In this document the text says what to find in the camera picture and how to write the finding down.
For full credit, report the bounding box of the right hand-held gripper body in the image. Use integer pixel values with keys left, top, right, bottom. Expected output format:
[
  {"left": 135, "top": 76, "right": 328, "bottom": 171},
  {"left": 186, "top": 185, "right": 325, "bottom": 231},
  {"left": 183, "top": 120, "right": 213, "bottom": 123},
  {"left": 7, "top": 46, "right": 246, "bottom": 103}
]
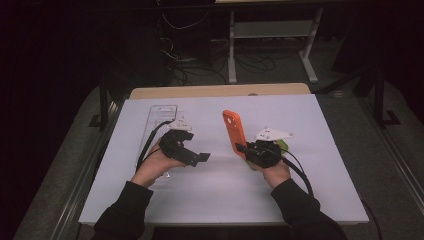
[{"left": 245, "top": 126, "right": 295, "bottom": 169}]

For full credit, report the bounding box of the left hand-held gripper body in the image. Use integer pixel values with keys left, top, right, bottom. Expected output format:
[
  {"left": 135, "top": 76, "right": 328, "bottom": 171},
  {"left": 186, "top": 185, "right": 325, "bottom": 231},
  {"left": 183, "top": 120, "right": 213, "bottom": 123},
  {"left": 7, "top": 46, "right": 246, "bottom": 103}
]
[{"left": 159, "top": 118, "right": 195, "bottom": 166}]

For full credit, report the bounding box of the orange phone case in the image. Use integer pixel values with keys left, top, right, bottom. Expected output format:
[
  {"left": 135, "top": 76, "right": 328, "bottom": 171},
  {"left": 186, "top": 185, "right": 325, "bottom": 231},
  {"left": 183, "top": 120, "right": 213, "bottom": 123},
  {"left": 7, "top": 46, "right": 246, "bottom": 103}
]
[{"left": 222, "top": 109, "right": 250, "bottom": 160}]

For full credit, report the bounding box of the clear plastic tray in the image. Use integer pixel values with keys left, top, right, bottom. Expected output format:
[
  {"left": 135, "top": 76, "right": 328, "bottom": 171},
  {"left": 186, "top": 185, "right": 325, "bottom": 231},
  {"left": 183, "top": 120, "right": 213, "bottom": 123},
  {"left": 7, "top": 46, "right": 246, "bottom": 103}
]
[{"left": 135, "top": 104, "right": 179, "bottom": 179}]

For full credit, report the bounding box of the person's left hand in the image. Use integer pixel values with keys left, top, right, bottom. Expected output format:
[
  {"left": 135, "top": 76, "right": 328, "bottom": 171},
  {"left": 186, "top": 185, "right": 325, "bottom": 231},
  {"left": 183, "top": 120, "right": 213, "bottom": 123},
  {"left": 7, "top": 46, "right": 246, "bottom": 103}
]
[{"left": 130, "top": 139, "right": 188, "bottom": 188}]

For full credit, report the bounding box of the white table board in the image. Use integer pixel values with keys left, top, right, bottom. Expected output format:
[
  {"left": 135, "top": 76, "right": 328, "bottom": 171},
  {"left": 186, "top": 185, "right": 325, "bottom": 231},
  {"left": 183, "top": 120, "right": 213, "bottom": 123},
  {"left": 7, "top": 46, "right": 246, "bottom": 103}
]
[{"left": 78, "top": 94, "right": 370, "bottom": 226}]

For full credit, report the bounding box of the wooden table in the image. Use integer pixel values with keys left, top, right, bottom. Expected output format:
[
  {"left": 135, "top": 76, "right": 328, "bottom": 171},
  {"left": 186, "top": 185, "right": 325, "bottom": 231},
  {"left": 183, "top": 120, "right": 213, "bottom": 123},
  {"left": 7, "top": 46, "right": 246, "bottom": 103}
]
[{"left": 129, "top": 82, "right": 312, "bottom": 100}]

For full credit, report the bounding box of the black metal stand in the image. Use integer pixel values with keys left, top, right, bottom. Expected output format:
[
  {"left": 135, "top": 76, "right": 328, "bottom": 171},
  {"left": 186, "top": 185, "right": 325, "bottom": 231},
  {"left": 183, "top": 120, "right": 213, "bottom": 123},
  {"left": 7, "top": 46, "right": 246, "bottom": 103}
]
[
  {"left": 88, "top": 78, "right": 118, "bottom": 129},
  {"left": 353, "top": 64, "right": 403, "bottom": 129}
]

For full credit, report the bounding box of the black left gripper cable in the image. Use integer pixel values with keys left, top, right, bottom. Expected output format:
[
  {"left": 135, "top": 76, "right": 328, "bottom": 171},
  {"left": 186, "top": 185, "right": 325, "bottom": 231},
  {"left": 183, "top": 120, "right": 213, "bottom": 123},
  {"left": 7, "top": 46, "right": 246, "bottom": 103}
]
[{"left": 135, "top": 119, "right": 175, "bottom": 173}]

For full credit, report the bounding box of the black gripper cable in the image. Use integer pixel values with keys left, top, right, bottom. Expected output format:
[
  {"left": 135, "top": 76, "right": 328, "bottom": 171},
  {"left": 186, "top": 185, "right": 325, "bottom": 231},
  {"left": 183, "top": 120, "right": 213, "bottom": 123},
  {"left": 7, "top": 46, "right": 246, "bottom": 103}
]
[
  {"left": 135, "top": 119, "right": 175, "bottom": 173},
  {"left": 281, "top": 148, "right": 315, "bottom": 198}
]

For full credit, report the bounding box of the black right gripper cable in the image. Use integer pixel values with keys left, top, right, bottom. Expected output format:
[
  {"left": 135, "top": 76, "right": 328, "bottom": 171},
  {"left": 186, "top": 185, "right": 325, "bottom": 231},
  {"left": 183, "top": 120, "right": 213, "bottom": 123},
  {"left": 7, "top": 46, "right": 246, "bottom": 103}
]
[{"left": 281, "top": 148, "right": 315, "bottom": 198}]

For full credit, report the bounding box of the tangle of black floor cables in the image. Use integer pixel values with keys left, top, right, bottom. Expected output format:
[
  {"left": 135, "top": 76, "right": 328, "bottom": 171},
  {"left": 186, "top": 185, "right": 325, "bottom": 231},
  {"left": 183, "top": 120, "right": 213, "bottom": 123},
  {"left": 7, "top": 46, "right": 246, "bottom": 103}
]
[{"left": 158, "top": 9, "right": 303, "bottom": 87}]

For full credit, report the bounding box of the white metal desk frame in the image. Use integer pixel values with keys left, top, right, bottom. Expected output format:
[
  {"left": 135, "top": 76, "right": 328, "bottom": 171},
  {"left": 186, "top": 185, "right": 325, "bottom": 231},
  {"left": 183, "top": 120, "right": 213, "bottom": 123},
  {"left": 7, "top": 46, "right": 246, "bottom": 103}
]
[{"left": 227, "top": 7, "right": 325, "bottom": 84}]

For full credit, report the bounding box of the aluminium floor rail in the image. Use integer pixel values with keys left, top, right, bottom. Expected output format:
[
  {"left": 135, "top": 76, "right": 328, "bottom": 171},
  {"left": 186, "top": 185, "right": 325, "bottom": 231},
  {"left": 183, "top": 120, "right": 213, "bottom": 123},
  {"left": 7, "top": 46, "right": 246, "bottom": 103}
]
[
  {"left": 358, "top": 96, "right": 424, "bottom": 209},
  {"left": 49, "top": 99, "right": 125, "bottom": 240}
]

